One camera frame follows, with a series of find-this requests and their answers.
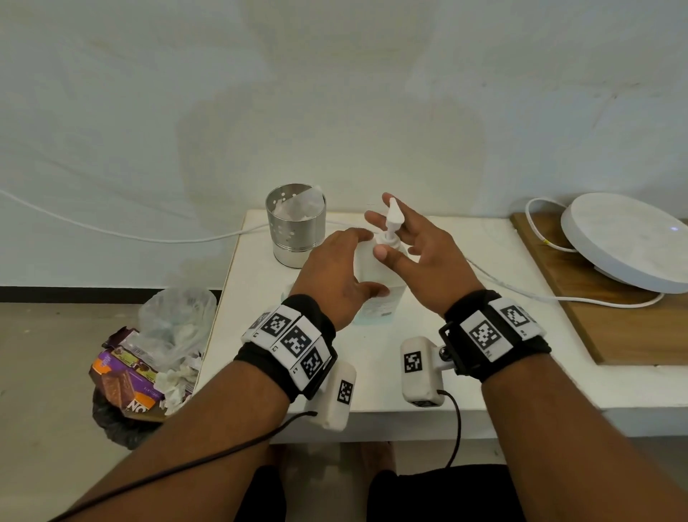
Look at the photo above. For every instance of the person's black shorts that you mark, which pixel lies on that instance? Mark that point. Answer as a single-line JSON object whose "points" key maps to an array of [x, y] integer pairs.
{"points": [[446, 495]]}

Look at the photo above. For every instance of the black right wristband with markers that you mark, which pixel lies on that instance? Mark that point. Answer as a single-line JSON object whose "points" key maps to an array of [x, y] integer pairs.
{"points": [[492, 333]]}

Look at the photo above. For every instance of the person's right hand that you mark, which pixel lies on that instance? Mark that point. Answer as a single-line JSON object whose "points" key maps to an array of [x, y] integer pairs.
{"points": [[441, 269]]}

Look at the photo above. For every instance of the white round lamp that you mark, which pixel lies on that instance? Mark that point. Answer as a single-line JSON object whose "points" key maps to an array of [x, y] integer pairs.
{"points": [[623, 242]]}

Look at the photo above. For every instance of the black trash bag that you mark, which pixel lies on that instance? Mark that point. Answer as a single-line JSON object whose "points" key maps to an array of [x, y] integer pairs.
{"points": [[121, 430]]}

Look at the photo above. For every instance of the person's left forearm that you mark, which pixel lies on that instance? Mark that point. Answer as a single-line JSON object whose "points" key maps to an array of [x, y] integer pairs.
{"points": [[188, 457]]}

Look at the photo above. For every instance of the white pump head with tube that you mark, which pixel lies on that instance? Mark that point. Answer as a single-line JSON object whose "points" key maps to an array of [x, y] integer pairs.
{"points": [[394, 218]]}

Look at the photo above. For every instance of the white paper in cup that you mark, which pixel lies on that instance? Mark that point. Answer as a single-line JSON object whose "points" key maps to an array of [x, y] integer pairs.
{"points": [[303, 207]]}

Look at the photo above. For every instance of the person's right foot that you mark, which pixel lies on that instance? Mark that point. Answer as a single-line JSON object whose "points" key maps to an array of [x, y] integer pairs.
{"points": [[377, 457]]}

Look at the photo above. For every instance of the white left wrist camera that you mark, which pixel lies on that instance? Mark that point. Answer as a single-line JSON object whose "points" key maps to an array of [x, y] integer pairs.
{"points": [[336, 398]]}

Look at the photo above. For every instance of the crumpled white tissue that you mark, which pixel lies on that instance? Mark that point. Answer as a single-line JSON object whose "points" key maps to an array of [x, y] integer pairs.
{"points": [[180, 382]]}

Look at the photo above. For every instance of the wooden board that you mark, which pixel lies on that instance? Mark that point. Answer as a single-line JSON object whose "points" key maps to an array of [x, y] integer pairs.
{"points": [[618, 339]]}

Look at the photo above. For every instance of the perforated metal cup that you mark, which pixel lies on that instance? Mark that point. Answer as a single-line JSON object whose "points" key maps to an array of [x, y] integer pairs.
{"points": [[295, 242]]}

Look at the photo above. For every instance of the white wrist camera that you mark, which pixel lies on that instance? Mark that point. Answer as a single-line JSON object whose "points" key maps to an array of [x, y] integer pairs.
{"points": [[336, 398], [422, 371]]}

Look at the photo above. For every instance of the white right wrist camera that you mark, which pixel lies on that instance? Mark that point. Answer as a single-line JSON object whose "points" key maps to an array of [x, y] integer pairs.
{"points": [[422, 371]]}

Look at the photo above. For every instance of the large translucent bottle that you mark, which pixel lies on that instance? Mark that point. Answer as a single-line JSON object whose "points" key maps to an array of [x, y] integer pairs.
{"points": [[379, 269]]}

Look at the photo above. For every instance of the person's right forearm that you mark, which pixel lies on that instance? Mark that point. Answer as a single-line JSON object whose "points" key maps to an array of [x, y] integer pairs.
{"points": [[570, 452]]}

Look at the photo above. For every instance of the clear plastic bag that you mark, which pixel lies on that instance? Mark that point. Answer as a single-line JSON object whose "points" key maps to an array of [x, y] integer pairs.
{"points": [[177, 322]]}

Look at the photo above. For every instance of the person's left hand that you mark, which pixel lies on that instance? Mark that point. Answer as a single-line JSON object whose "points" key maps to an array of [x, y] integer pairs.
{"points": [[328, 279]]}

